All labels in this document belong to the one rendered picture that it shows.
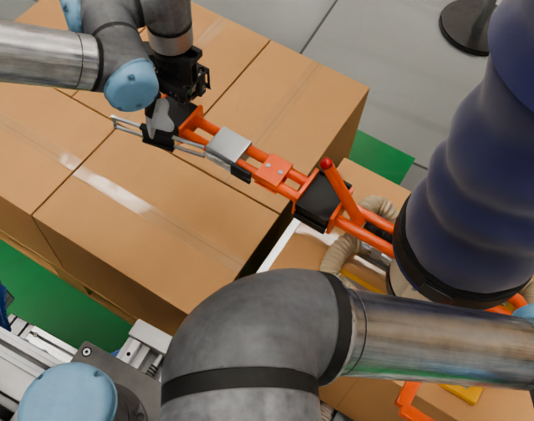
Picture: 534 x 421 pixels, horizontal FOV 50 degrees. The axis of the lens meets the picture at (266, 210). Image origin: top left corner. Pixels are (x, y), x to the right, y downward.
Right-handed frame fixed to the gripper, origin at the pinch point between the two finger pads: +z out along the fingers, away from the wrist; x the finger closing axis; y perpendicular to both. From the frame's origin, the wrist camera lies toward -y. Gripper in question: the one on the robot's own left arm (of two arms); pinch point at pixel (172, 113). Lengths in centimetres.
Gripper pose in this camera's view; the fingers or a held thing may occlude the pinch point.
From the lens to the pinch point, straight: 118.1
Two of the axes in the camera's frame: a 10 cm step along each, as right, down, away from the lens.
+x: 5.4, -7.1, 4.4
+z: -0.5, 5.0, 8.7
